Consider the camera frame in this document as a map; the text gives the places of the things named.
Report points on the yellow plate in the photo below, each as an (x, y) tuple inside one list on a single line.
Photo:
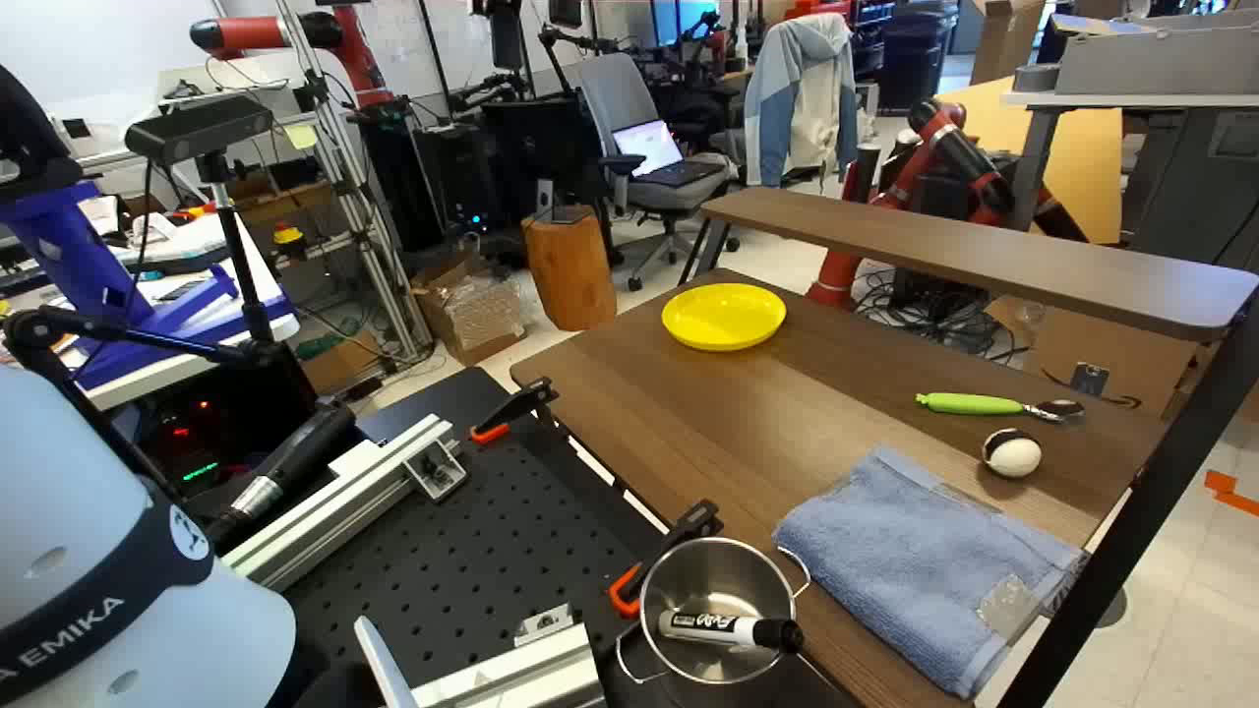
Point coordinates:
[(721, 315)]

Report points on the grey desk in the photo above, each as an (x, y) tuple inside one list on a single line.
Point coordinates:
[(1165, 82)]

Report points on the black computer box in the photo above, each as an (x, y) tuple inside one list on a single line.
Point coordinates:
[(248, 394)]

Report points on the blue and white jacket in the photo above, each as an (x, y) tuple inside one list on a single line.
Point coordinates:
[(800, 92)]

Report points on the short aluminium extrusion rail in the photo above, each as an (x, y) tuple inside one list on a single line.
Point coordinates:
[(513, 669)]

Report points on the long aluminium extrusion rail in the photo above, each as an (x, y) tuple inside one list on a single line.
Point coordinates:
[(347, 497)]

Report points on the grey office chair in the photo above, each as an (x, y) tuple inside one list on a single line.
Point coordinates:
[(615, 92)]

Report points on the blue folded towel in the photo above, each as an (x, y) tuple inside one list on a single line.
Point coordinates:
[(918, 563)]

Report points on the orange floor tape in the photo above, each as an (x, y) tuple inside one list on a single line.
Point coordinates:
[(1231, 492)]

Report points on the small black tag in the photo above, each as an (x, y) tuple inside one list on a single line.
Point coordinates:
[(1086, 380)]

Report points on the red Sawyer robot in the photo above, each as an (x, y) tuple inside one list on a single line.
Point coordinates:
[(938, 151)]

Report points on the brown cardboard panel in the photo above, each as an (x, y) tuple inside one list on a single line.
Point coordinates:
[(1126, 349)]

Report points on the raised wooden shelf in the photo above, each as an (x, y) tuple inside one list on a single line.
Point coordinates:
[(995, 257)]

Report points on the wooden stump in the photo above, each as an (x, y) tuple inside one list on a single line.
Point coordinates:
[(569, 270)]

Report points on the black table leg frame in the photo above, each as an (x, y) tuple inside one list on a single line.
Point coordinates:
[(1144, 512)]

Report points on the black orange bar clamp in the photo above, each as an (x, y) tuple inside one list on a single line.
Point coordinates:
[(513, 412), (681, 530)]

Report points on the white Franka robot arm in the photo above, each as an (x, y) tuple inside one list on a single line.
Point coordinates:
[(79, 552)]

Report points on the blue and white machine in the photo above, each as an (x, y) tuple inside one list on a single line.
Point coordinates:
[(72, 257)]

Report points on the open laptop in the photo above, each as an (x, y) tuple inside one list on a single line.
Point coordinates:
[(649, 142)]

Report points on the white and black marker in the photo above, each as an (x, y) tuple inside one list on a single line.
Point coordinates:
[(721, 632)]

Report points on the silver metal rack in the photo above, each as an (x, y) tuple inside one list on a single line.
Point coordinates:
[(347, 171)]

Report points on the red robot arm with grey joint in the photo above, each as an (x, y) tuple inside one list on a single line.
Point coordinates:
[(260, 32)]

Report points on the black perforated base board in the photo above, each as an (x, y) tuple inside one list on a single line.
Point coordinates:
[(485, 535)]

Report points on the black camera on tripod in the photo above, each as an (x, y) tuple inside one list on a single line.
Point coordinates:
[(198, 127)]

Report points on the steel pot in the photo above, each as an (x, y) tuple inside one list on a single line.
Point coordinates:
[(715, 577)]

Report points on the small cardboard box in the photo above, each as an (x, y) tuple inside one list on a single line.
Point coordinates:
[(471, 311)]

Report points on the large tan cardboard sheet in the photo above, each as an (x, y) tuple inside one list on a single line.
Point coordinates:
[(1082, 159)]

